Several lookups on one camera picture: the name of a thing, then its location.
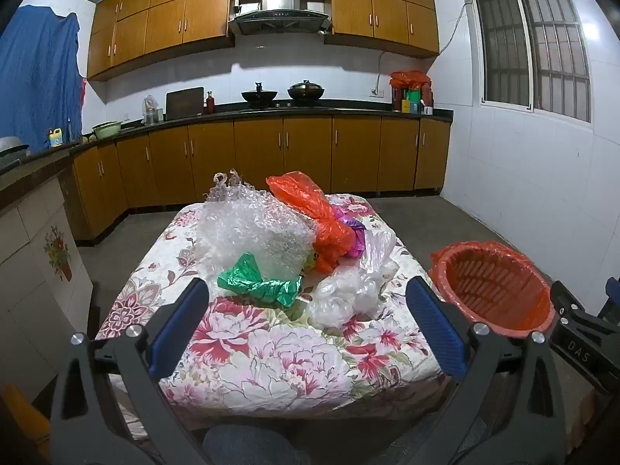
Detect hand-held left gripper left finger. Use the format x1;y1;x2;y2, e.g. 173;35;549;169
48;278;214;465

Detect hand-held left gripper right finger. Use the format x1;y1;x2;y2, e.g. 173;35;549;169
406;276;568;465

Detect orange lined waste basket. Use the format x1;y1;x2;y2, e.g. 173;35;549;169
429;241;555;335

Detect green plastic bag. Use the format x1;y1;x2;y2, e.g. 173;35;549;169
218;253;303;308

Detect clear bubble wrap sheet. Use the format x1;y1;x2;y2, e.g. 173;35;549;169
194;169;315;284

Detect orange plastic bag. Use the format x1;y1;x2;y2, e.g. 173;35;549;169
266;171;357;274

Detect clear plastic bag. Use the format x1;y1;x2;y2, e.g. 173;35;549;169
305;230;400;327

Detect purple plastic bag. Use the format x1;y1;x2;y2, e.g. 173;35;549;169
332;206;367;258

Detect flower pattern tile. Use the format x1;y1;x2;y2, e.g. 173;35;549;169
43;225;74;282

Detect person's leg in jeans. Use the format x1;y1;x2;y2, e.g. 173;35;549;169
202;424;311;465

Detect wooden lower kitchen cabinets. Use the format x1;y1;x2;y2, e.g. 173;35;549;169
70;116;451;240

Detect clear bag with jars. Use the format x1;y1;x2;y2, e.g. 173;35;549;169
141;95;163;126

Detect black kitchen countertop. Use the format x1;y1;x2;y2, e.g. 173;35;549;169
0;105;455;175

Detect dark cutting board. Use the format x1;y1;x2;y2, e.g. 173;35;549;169
165;86;205;121

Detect black wok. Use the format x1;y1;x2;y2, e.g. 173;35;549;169
241;82;279;107

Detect orange bag covering containers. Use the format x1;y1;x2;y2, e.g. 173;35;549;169
390;70;432;90

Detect black pot with lid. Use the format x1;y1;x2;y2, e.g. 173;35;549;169
287;80;325;103

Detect blue hanging cloth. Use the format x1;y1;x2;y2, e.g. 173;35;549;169
0;4;83;153

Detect barred window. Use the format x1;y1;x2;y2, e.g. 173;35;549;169
472;0;592;123

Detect steel range hood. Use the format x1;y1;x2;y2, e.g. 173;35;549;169
227;0;332;36

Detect white power cable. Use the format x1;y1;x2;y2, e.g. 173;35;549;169
375;1;473;92

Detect wooden upper wall cabinets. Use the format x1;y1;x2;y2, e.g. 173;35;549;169
87;0;440;81

